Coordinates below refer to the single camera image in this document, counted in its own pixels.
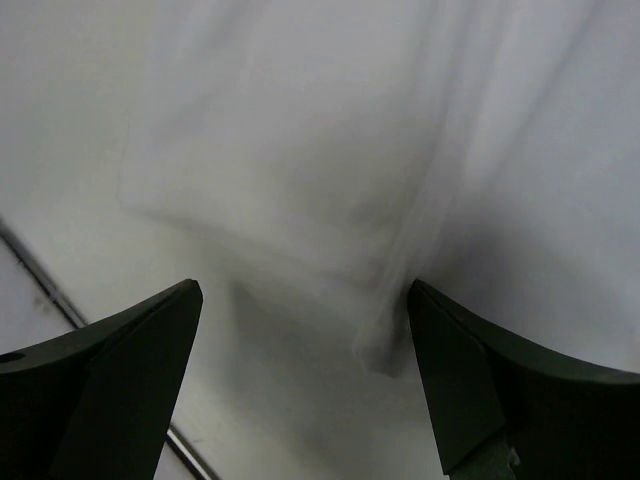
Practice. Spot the white t shirt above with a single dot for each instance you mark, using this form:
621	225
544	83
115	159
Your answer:
343	149

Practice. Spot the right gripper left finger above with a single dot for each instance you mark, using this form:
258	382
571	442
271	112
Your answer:
96	403

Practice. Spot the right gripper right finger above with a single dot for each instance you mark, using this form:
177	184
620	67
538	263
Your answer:
503	407

